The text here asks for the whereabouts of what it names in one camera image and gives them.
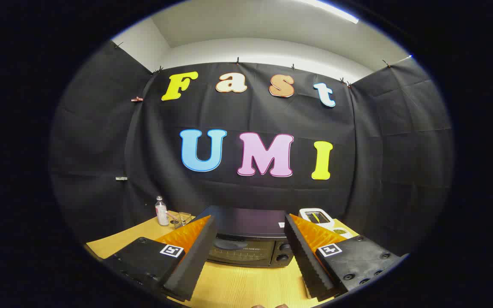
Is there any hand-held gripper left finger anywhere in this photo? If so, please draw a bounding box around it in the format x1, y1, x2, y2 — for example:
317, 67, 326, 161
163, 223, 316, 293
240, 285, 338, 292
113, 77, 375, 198
101, 215, 218, 302

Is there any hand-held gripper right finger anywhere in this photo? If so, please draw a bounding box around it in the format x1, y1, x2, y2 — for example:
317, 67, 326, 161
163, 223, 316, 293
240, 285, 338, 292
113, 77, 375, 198
284, 213, 410, 300

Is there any black toaster oven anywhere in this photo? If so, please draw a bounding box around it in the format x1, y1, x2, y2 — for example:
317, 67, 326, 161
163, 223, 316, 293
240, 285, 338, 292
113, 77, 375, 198
191, 205, 294, 269

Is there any white toaster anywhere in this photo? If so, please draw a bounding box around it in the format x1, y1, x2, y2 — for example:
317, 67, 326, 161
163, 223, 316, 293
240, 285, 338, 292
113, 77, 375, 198
299, 208, 336, 234

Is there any white divided bean dish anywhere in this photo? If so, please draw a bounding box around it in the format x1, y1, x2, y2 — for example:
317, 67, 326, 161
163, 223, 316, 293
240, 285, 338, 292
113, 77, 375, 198
332, 227, 358, 239

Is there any clear plastic bottle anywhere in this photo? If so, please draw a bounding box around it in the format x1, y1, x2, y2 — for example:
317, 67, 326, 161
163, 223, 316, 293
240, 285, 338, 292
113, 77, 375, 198
155, 196, 170, 226

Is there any small wire basket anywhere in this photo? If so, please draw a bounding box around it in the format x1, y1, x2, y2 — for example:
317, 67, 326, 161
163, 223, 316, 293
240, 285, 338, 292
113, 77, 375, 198
170, 212, 192, 229

